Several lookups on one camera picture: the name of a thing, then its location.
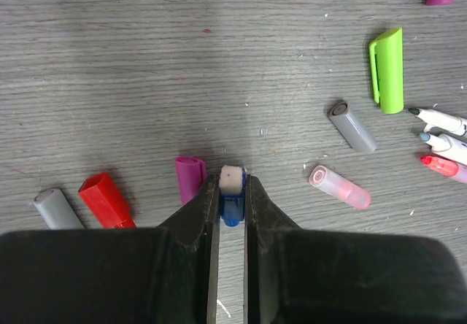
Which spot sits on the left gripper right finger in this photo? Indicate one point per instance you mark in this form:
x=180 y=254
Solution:
x=294 y=275

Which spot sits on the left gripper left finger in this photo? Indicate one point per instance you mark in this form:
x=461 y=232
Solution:
x=163 y=274

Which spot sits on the clear pink pen cap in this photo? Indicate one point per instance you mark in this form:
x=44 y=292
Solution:
x=339 y=187

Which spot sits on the red marker cap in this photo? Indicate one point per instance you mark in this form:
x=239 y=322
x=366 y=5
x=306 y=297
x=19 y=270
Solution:
x=106 y=202

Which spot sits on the blue marker cap with eraser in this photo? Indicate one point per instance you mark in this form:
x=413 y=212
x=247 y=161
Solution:
x=232 y=192

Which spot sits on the grey marker cap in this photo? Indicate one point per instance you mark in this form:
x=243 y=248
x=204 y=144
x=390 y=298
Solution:
x=352 y=128
x=56 y=211

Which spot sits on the pink pen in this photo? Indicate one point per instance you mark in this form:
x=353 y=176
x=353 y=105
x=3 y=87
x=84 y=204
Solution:
x=450 y=169

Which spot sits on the grey capped white marker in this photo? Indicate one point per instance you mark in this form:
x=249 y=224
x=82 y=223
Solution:
x=446 y=146

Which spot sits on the green capped marker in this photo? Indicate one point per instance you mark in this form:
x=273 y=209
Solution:
x=450 y=123

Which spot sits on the green marker cap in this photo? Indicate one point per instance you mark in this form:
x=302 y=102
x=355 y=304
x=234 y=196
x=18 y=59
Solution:
x=387 y=70

